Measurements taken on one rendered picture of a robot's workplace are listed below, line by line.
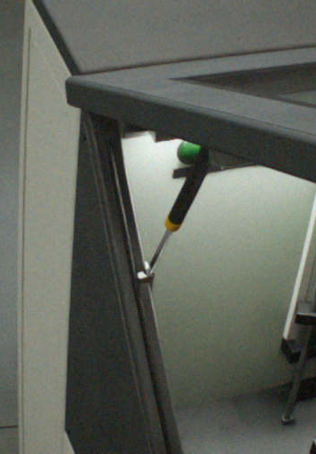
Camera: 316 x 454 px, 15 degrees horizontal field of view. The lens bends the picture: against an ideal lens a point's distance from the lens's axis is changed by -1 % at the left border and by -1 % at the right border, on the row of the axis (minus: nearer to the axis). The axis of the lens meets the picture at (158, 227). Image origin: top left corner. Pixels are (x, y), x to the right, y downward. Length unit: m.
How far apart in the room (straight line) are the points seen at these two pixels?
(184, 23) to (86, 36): 0.14
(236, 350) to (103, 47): 0.60
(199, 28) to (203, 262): 0.35
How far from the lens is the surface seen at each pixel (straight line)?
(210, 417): 1.95
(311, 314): 1.76
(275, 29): 1.61
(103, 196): 1.47
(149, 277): 1.47
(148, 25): 1.58
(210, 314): 1.81
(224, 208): 1.66
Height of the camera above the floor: 2.32
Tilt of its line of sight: 41 degrees down
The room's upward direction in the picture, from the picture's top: 7 degrees clockwise
